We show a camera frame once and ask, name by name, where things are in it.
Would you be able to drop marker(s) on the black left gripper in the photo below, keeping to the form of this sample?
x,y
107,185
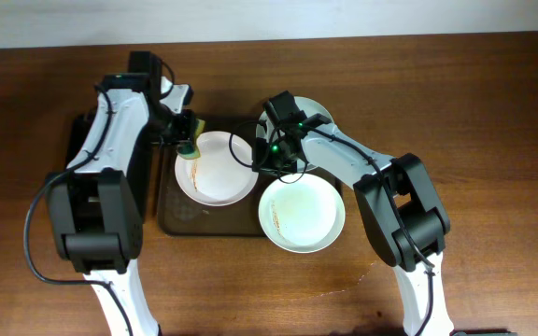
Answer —
x,y
184,129

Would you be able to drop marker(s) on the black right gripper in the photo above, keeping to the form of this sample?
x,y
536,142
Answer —
x,y
264,159

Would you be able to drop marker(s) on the yellow green sponge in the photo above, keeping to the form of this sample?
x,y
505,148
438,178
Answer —
x,y
187,148

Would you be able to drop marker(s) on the grey-white plate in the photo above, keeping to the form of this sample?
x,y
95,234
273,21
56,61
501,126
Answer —
x,y
314,112

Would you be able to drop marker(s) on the pink-white plate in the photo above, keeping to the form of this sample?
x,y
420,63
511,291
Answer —
x,y
216,178

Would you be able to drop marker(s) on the cream-white plate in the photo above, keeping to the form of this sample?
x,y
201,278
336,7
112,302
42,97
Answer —
x,y
301,213

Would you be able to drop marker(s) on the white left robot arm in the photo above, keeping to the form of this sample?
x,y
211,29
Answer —
x,y
97,203

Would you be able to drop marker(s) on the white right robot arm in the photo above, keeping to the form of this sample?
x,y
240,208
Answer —
x,y
402,213

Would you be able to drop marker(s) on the black tray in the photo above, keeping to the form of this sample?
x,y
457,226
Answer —
x,y
75,140

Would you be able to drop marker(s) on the brown tray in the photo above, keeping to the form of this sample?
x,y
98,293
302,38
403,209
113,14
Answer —
x,y
179,215

